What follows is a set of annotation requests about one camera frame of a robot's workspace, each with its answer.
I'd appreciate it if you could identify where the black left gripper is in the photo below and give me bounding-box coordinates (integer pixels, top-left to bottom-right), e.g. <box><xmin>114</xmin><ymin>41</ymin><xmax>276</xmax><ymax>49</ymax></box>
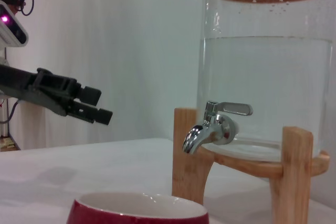
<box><xmin>0</xmin><ymin>63</ymin><xmax>102</xmax><ymax>117</ymax></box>

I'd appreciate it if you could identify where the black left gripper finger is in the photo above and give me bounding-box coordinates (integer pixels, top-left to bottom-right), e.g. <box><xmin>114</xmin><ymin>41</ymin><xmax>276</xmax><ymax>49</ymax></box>
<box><xmin>67</xmin><ymin>100</ymin><xmax>113</xmax><ymax>125</ymax></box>

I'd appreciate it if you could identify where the chrome faucet with lever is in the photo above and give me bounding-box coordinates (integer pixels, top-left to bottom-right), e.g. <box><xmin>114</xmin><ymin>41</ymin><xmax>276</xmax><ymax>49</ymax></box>
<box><xmin>182</xmin><ymin>100</ymin><xmax>254</xmax><ymax>154</ymax></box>

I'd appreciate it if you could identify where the red cup white inside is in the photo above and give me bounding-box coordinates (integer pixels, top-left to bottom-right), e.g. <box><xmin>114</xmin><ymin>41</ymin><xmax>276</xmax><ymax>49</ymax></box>
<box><xmin>65</xmin><ymin>191</ymin><xmax>210</xmax><ymax>224</ymax></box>

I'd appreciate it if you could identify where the wooden dispenser stand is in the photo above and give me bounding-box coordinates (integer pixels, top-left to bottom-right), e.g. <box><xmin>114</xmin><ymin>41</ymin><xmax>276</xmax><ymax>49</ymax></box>
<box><xmin>172</xmin><ymin>108</ymin><xmax>331</xmax><ymax>224</ymax></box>

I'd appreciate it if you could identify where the glass water dispenser jar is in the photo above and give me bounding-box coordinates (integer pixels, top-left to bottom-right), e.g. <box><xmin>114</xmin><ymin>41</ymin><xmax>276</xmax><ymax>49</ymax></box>
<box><xmin>196</xmin><ymin>0</ymin><xmax>336</xmax><ymax>162</ymax></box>

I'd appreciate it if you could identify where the grey hanging cable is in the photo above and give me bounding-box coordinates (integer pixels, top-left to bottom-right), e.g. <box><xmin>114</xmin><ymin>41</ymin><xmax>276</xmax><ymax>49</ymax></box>
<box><xmin>0</xmin><ymin>99</ymin><xmax>20</xmax><ymax>124</ymax></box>

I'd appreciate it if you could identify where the metal frame rack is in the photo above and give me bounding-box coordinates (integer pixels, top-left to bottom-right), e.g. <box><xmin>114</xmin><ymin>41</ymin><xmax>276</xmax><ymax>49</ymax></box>
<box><xmin>0</xmin><ymin>48</ymin><xmax>22</xmax><ymax>152</ymax></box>

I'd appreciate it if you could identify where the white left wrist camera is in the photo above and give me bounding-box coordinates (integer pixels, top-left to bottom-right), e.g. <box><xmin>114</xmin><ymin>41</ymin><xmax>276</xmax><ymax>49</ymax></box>
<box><xmin>0</xmin><ymin>1</ymin><xmax>29</xmax><ymax>48</ymax></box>

